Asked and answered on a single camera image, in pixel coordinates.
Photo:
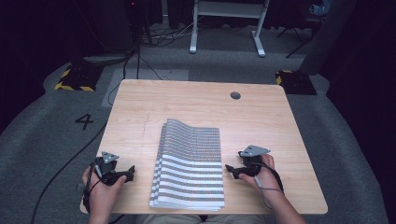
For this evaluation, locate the person's right hand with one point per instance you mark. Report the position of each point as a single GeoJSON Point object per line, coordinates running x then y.
{"type": "Point", "coordinates": [266, 179]}

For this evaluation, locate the white metal desk frame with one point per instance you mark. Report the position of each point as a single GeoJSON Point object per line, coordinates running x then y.
{"type": "Point", "coordinates": [229, 9]}

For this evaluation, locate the person's left hand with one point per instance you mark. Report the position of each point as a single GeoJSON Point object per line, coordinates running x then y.
{"type": "Point", "coordinates": [101, 196]}

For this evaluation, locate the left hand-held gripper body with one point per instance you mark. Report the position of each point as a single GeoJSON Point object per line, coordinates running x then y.
{"type": "Point", "coordinates": [107, 174]}

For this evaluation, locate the dark round table grommet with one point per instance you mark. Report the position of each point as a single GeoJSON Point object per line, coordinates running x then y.
{"type": "Point", "coordinates": [235, 95]}

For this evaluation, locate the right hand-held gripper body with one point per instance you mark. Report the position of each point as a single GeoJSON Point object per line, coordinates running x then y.
{"type": "Point", "coordinates": [252, 160]}

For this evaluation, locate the black yellow striped base plate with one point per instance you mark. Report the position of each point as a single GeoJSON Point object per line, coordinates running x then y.
{"type": "Point", "coordinates": [295, 82]}
{"type": "Point", "coordinates": [77, 79]}

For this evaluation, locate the black chair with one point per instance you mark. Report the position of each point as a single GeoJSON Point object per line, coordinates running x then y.
{"type": "Point", "coordinates": [303, 21]}

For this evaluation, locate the grey white striped cloth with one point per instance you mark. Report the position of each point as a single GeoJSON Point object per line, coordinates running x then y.
{"type": "Point", "coordinates": [190, 168]}

